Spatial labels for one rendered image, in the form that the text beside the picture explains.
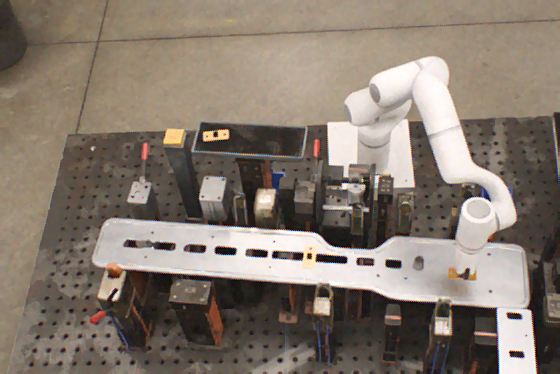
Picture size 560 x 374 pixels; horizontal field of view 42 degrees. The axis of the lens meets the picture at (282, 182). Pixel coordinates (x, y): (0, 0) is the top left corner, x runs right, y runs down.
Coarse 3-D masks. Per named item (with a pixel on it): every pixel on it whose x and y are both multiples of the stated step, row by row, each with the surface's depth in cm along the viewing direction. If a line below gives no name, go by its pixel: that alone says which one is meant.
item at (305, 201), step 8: (296, 184) 239; (304, 184) 240; (312, 184) 239; (296, 192) 237; (304, 192) 237; (312, 192) 237; (296, 200) 236; (304, 200) 235; (312, 200) 235; (296, 208) 238; (304, 208) 238; (312, 208) 237; (296, 216) 242; (304, 216) 241; (312, 216) 241; (304, 224) 247; (312, 224) 247
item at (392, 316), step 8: (392, 312) 219; (400, 312) 219; (392, 320) 217; (400, 320) 217; (384, 328) 222; (392, 328) 219; (384, 336) 225; (392, 336) 223; (384, 344) 236; (392, 344) 230; (384, 352) 235; (392, 352) 234; (384, 360) 239; (392, 360) 238
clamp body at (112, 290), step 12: (108, 276) 227; (120, 276) 225; (108, 288) 223; (120, 288) 223; (132, 288) 233; (108, 300) 222; (120, 300) 222; (132, 300) 233; (108, 312) 227; (120, 312) 227; (132, 312) 236; (144, 312) 246; (120, 324) 239; (132, 324) 238; (144, 324) 247; (120, 336) 244; (132, 336) 242; (144, 336) 248; (120, 348) 250; (132, 348) 249; (144, 348) 248
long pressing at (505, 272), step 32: (128, 224) 244; (160, 224) 243; (192, 224) 242; (96, 256) 237; (128, 256) 237; (160, 256) 236; (192, 256) 235; (224, 256) 234; (352, 256) 230; (384, 256) 230; (448, 256) 228; (480, 256) 227; (512, 256) 226; (352, 288) 225; (384, 288) 223; (416, 288) 222; (448, 288) 221; (480, 288) 221; (512, 288) 220
